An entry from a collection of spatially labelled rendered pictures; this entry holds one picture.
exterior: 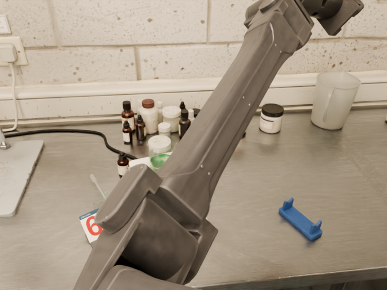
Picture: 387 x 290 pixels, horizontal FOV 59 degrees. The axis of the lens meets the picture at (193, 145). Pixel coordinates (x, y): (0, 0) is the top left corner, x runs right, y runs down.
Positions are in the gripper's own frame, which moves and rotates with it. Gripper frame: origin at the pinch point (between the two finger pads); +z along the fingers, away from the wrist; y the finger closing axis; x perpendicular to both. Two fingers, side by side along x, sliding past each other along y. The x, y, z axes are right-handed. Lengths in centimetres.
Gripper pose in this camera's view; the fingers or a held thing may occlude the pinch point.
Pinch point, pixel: (355, 8)
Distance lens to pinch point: 77.2
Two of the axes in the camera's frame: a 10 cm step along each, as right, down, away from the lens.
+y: 3.9, 8.4, -3.7
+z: 8.0, -1.1, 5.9
